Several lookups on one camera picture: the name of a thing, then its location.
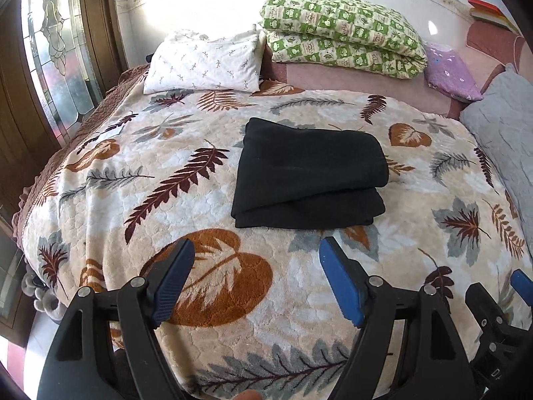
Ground grey plush toy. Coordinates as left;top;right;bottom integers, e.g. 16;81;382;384
19;262;63;321

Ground green patterned quilt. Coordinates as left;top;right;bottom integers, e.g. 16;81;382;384
259;0;429;80

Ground stained glass window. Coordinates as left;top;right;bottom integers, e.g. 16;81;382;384
21;0;105;142

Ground pink upholstered headboard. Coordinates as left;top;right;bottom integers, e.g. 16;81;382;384
464;21;527;96

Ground pink bed sheet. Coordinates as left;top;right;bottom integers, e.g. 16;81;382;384
258;60;464;121

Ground purple floral pillow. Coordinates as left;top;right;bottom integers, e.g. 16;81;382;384
424;43;484;103

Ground black pants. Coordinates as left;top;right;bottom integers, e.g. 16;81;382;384
231;117;389;231

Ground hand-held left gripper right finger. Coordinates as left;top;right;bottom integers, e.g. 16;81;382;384
318;237;479;400

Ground mauve quilted bed cover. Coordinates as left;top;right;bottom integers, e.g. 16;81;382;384
12;64;151;255

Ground wooden window frame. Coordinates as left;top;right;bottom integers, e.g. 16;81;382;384
0;0;130;217

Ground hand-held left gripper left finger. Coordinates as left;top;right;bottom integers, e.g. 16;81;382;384
37;238;196;400

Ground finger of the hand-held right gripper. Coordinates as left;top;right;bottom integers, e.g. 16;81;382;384
464;282;526;357
511;269;533;313

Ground red book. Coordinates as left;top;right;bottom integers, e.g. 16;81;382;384
467;0;504;13

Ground leaf print fleece blanket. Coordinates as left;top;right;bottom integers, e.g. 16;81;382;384
17;81;533;400

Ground grey quilted blanket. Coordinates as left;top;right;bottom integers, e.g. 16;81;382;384
459;63;533;259

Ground white sprig print pillow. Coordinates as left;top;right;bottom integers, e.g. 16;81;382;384
143;29;267;94

